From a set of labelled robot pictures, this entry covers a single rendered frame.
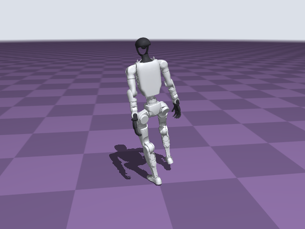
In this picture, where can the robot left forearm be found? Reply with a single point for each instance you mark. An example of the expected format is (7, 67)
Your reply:
(133, 103)

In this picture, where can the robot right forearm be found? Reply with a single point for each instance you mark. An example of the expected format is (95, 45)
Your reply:
(173, 93)

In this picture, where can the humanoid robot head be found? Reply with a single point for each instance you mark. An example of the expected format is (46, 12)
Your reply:
(144, 44)

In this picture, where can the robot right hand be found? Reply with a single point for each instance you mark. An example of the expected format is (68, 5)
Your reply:
(177, 109)

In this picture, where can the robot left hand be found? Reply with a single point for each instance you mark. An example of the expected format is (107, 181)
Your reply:
(134, 120)

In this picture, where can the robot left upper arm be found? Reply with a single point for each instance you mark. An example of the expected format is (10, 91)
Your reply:
(130, 71)

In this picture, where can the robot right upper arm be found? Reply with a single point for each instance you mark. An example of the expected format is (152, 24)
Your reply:
(166, 73)

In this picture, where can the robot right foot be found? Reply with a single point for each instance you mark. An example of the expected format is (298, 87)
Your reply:
(169, 160)

